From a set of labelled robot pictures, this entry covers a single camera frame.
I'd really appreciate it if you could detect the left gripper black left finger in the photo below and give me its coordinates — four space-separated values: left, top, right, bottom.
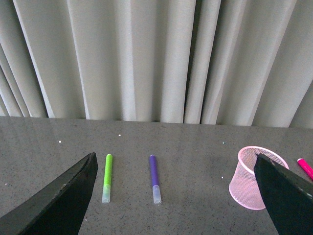
0 153 98 235

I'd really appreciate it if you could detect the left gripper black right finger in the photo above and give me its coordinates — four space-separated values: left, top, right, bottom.
254 153 313 235

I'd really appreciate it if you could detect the pink marker pen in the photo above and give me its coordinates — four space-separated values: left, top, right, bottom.
297 158 313 180

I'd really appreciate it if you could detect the purple marker pen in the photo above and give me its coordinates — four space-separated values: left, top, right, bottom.
149 155 162 204

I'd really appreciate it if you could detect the pink mesh cup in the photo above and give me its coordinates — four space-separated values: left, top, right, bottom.
228 146 289 211

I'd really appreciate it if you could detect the green marker pen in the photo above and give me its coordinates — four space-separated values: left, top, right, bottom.
102 154 113 204

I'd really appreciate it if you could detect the grey pleated curtain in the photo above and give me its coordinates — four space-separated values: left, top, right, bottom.
0 0 313 128

